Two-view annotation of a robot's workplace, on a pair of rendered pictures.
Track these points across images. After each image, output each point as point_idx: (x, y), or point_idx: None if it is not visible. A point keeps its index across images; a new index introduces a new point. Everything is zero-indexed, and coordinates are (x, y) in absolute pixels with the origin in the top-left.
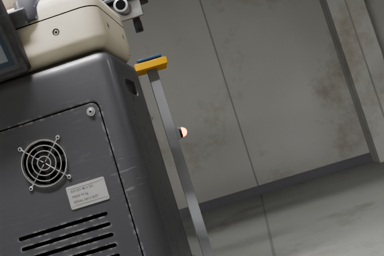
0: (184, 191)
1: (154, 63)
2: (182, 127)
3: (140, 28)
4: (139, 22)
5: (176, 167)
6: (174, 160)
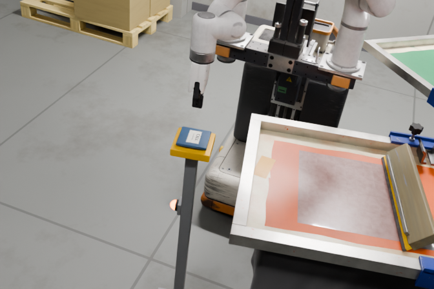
0: (188, 246)
1: None
2: (174, 200)
3: None
4: None
5: (190, 230)
6: (190, 228)
